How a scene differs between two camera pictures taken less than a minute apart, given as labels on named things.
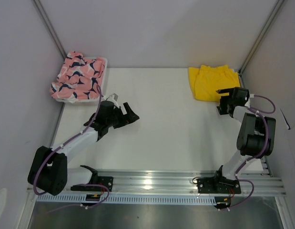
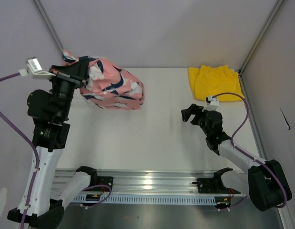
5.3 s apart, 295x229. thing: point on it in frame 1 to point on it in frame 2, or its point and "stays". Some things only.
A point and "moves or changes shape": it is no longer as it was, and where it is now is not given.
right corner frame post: [276, 9] stays
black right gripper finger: [224, 108] to [198, 119]
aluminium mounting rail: [183, 181] stays
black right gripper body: [231, 99] to [205, 130]
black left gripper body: [116, 119] to [65, 86]
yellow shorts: [205, 81] stays
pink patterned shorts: [79, 78] moves or changes shape
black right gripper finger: [230, 90] to [193, 109]
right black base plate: [218, 185] stays
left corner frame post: [49, 26] stays
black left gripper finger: [126, 109] to [79, 69]
